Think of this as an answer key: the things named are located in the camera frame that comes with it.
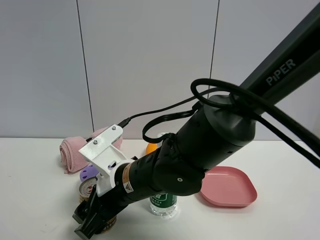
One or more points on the clear water bottle green label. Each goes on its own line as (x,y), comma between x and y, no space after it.
(163,205)

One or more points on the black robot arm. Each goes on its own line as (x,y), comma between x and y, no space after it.
(221,122)

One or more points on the pink rolled towel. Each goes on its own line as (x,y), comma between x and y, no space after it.
(69,152)

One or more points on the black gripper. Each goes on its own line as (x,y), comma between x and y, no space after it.
(93,213)

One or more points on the purple air freshener jar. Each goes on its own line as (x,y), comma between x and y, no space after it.
(88,172)

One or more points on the pink plastic plate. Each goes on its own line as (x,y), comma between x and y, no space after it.
(228,187)

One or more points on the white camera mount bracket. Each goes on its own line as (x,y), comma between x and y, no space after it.
(102,154)

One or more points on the orange fruit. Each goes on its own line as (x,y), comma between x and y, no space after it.
(151,147)

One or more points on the gold energy drink can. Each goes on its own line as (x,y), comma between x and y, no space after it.
(85,190)

